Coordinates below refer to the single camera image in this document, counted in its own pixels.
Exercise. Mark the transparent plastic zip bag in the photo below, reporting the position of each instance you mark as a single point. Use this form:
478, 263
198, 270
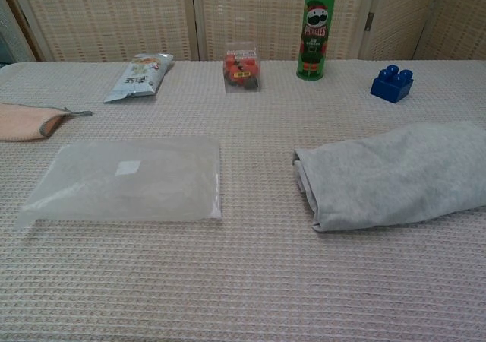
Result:
125, 190

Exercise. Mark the white clothes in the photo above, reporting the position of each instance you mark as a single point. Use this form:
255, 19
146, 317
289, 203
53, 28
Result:
391, 175

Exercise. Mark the clear box of red candies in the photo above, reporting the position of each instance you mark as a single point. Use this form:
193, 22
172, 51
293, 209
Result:
242, 72

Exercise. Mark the beige woven tablecloth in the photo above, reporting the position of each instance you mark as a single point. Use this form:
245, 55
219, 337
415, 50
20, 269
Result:
243, 289

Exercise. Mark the white snack packet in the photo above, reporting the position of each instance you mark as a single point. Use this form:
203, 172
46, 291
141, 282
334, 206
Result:
138, 80

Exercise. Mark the green Pringles can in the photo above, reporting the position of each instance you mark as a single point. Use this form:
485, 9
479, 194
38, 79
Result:
316, 42

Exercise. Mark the woven folding screen panel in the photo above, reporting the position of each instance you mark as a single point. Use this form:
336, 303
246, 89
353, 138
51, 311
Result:
463, 15
110, 15
398, 15
266, 11

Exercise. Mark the blue toy building block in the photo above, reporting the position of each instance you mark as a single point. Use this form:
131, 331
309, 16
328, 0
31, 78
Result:
391, 87

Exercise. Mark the pink cloth with grey edge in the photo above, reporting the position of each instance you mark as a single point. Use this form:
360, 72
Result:
23, 123

